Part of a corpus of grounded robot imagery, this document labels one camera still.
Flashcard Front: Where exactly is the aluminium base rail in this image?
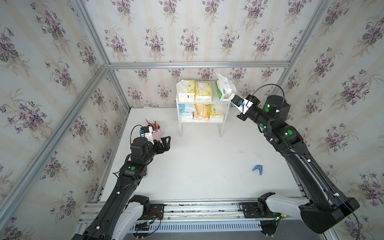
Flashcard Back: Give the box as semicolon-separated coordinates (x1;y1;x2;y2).
76;197;325;235

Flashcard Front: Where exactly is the white green tissue pack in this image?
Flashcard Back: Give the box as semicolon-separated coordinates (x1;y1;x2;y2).
214;71;237;102

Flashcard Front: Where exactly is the yellow lower tissue pack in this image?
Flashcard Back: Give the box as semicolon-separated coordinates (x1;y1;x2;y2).
209;104;227;120

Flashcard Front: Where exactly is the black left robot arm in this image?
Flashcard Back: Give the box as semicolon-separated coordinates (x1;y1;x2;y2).
72;136;171;240

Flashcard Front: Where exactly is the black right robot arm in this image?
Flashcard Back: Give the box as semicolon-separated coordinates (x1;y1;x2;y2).
229;94;360;234

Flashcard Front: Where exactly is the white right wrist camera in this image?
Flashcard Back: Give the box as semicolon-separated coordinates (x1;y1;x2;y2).
231;95;254;112

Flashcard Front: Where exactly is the blue plastic clip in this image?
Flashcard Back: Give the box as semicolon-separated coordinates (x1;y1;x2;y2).
253;165;263;176

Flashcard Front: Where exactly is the pink pen holder cup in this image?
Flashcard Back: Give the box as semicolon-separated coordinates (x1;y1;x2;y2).
145;119;163;141

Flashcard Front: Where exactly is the blue cartoon tissue pack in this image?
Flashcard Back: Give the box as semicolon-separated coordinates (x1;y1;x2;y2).
179;103;196;119

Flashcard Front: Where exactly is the yellow floral tissue pack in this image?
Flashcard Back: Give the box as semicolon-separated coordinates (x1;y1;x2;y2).
195;82;213;103

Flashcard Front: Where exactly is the orange tissue pack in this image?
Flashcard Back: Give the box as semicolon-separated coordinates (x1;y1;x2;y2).
194;104;210;121

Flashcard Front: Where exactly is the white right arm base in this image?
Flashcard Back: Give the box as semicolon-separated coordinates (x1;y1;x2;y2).
257;192;310;220

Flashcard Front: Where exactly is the white two-tier shelf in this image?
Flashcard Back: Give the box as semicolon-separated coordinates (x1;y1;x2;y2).
176;80;230;137

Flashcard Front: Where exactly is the white yellow tissue pack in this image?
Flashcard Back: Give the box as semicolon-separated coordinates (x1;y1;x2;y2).
176;80;196;103

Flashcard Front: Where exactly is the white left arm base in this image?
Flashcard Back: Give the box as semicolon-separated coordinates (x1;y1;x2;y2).
112;195;150;240

